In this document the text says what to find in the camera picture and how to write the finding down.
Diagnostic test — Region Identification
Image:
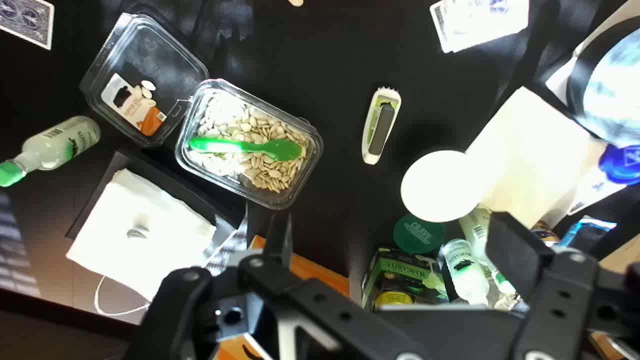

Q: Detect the single playing card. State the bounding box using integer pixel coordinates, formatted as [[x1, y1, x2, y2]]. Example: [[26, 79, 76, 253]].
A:
[[0, 0, 57, 49]]

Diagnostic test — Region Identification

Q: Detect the dark green jar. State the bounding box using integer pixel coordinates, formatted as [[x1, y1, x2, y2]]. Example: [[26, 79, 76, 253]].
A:
[[393, 214, 449, 256]]

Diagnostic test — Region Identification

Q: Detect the white box with green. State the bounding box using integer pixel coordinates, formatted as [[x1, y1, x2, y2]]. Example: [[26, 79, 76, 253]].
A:
[[67, 166, 221, 302]]

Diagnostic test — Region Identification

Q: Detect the thin white wire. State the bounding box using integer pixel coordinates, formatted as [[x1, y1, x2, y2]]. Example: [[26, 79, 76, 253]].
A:
[[93, 276, 153, 320]]

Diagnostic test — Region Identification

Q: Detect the small clear bottle green cap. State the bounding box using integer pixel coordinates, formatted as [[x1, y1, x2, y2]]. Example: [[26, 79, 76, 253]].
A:
[[0, 114, 102, 189]]

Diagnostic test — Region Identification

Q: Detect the green plastic spoon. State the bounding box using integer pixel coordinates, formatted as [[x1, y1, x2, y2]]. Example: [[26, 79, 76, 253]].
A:
[[187, 134, 304, 164]]

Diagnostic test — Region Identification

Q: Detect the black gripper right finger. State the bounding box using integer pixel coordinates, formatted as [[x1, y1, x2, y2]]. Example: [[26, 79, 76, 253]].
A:
[[484, 210, 557, 296]]

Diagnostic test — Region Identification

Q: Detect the clear plastic tray of seeds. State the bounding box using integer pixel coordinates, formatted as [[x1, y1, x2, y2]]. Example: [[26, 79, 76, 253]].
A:
[[175, 78, 327, 211]]

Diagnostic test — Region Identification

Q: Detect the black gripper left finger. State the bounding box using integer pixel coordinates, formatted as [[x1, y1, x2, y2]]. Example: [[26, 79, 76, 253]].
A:
[[265, 211, 297, 268]]

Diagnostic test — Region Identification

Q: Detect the blue round lid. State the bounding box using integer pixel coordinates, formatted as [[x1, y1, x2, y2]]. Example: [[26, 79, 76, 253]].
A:
[[599, 143, 640, 185]]

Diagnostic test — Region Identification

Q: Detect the blue packet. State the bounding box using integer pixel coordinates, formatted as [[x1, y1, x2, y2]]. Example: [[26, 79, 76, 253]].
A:
[[559, 215, 616, 250]]

